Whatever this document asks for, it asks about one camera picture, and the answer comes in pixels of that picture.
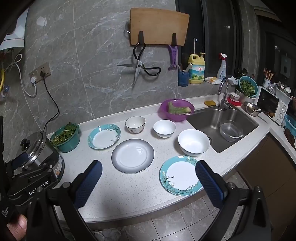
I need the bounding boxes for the chopsticks holder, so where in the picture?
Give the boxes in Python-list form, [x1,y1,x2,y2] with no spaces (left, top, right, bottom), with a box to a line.
[263,68,274,88]

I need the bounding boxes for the large white bowl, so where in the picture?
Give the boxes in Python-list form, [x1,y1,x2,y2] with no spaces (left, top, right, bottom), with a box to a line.
[178,129,210,157]

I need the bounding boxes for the white spray bottle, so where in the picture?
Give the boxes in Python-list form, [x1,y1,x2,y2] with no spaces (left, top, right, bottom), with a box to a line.
[217,53,227,80]

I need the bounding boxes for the yellow dish soap bottle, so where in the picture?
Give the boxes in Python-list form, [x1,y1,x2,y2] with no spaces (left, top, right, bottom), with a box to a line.
[188,52,206,84]

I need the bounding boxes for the white microwave oven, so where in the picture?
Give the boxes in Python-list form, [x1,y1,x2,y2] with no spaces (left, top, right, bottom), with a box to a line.
[255,85,292,125]

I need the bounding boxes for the steel ladle bowl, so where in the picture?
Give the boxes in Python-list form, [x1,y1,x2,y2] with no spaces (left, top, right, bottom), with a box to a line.
[244,101,262,116]

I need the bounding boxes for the stainless steel sink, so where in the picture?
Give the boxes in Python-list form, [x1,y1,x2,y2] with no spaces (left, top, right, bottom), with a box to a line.
[187,107,259,153]

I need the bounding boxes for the black kitchen scissors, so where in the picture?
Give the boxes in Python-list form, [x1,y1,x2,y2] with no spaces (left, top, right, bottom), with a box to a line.
[119,42,162,88]

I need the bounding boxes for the chrome faucet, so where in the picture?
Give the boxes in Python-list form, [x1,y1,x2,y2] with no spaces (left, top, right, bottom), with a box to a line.
[217,77,233,112]

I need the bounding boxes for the green peeled vegetable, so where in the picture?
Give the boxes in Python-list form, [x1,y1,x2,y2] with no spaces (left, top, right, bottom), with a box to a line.
[168,101,191,115]

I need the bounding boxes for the purple peeler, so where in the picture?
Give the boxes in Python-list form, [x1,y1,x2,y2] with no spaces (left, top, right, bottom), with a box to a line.
[168,45,178,70]

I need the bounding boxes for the wooden cutting board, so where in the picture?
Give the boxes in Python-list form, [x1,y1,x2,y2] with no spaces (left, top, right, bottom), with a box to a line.
[130,8,190,46]

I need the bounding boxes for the medium white bowl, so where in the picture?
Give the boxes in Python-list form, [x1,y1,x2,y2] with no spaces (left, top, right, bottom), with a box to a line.
[153,120,177,138]

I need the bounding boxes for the blue cup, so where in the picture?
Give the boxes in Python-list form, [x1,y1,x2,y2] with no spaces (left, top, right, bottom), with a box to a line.
[178,71,189,87]

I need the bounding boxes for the wall power outlet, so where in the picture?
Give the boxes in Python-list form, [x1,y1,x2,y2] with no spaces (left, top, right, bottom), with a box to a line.
[29,62,51,83]

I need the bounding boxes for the teal colander with greens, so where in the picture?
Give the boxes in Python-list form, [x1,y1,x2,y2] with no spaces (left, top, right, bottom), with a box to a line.
[238,76,258,98]

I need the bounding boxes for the stainless steel rice cooker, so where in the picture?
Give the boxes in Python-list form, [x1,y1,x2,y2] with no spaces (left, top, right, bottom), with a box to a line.
[11,131,65,181]

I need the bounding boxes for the floral small ceramic bowl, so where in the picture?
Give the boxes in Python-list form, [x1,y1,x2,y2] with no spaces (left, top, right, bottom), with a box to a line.
[125,116,146,134]

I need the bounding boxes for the teal bowl with greens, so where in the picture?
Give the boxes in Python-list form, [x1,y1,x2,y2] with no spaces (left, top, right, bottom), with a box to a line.
[50,122,80,153]

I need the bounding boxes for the glass bowl in sink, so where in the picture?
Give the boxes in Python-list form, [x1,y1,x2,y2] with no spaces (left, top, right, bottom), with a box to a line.
[220,122,243,142]

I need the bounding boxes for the person's left hand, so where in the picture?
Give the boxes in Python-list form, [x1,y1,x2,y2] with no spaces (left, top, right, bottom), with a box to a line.
[7,214,28,240]

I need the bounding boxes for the yellow sponge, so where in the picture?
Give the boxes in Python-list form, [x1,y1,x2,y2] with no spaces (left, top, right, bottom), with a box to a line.
[204,100,216,107]

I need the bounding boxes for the black power cable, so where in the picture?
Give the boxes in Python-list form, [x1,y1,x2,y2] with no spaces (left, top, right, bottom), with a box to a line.
[40,71,61,135]

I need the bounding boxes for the purple plastic basin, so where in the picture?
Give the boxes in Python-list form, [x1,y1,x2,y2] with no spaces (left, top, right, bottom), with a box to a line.
[158,99,195,121]

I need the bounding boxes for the white power cable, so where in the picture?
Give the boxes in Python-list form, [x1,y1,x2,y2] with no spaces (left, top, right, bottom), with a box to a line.
[4,53,38,98]

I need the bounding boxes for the teal floral plate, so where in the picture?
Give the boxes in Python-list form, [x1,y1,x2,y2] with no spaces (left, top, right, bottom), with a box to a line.
[87,124,121,150]
[159,156,202,196]

